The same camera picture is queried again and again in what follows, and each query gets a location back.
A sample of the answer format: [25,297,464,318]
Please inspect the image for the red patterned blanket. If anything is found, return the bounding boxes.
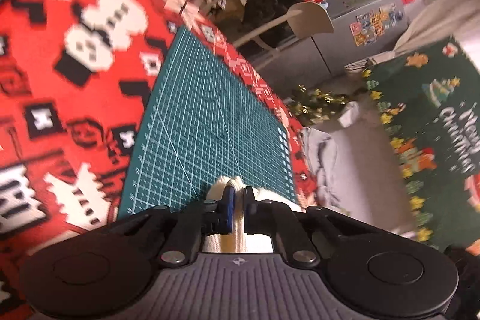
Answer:
[0,0,319,320]

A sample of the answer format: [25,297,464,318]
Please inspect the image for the green cutting mat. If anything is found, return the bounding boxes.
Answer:
[116,25,301,221]

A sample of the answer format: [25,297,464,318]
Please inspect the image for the white hanging cloth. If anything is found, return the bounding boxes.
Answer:
[337,102,361,127]

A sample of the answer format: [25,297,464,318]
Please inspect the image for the grey garment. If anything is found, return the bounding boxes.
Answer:
[300,127,340,208]

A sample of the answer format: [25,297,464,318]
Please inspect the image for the cream plastic chair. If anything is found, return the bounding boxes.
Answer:
[232,1,334,51]

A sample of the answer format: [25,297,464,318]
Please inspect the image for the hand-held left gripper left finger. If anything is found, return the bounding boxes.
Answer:
[109,186,237,266]

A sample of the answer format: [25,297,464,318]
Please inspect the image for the white curtain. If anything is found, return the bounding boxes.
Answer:
[345,0,466,71]

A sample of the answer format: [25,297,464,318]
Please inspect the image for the grey refrigerator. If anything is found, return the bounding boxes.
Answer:
[259,0,409,81]

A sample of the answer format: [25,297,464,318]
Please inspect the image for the cream knit sweater vest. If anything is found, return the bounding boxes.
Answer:
[200,175,301,255]

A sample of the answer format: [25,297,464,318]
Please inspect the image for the dark cat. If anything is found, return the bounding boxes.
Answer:
[242,0,293,43]

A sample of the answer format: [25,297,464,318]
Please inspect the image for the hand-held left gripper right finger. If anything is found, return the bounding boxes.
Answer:
[244,186,366,266]

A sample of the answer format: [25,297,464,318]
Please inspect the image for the small christmas tree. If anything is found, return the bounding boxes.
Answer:
[290,84,353,126]

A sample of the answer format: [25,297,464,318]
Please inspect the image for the green christmas wall hanging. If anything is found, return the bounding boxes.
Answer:
[362,37,480,253]

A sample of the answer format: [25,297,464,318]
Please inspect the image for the colourful fridge stickers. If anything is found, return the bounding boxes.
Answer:
[349,3,407,47]

